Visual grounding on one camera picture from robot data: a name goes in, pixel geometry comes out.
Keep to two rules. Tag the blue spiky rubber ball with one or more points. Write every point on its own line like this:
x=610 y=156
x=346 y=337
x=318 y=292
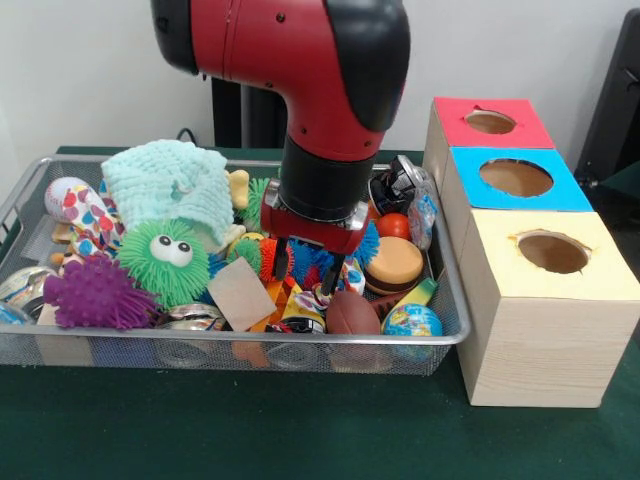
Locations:
x=371 y=240

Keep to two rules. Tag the small globe ball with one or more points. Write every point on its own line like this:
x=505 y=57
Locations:
x=411 y=320

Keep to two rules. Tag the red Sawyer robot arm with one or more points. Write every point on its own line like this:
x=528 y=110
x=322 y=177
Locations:
x=300 y=75

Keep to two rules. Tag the green spiky toy with eyes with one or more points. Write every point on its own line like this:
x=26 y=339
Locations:
x=157 y=280

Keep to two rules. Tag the purple spiky rubber toy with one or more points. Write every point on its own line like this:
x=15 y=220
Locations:
x=92 y=300

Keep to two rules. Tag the doll in spotted dress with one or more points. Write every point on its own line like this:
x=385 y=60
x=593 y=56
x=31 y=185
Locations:
x=90 y=215

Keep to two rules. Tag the plain wooden block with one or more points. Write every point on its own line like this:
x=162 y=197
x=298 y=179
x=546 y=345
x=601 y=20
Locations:
x=241 y=295

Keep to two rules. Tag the colourful spotted cloth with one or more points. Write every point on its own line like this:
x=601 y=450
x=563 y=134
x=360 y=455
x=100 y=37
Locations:
x=355 y=275

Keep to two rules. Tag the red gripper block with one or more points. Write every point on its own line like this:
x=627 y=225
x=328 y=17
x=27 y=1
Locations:
x=310 y=232

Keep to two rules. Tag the toy hamburger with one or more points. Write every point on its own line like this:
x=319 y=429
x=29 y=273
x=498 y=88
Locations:
x=395 y=262

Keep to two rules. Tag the black upright panel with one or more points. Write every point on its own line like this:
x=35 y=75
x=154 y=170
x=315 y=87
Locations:
x=615 y=100

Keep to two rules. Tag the small brown football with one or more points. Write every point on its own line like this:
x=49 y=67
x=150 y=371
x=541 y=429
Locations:
x=352 y=312

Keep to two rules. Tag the mint green knitted cloth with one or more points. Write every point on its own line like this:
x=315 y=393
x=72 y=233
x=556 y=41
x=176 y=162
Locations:
x=160 y=185

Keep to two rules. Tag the wooden box with three holes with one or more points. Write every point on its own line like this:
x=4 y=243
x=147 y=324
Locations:
x=540 y=350

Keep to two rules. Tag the shallow clear mesh bin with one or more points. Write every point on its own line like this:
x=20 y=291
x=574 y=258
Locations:
x=150 y=355

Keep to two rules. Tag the clear plastic bottle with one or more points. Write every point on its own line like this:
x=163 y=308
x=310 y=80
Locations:
x=422 y=215

